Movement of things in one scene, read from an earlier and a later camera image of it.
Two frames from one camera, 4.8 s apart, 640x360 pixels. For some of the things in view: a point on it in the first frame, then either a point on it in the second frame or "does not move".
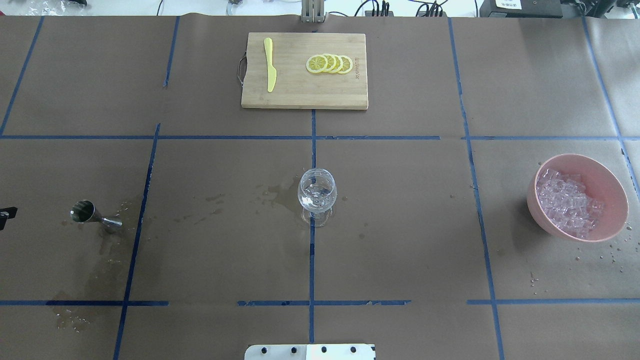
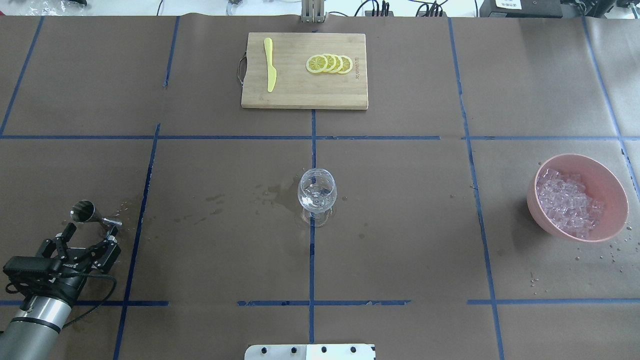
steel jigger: x=84 y=211 does not move
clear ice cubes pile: x=567 y=203 does not move
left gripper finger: x=5 y=214 → x=60 y=244
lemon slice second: x=331 y=62 does not move
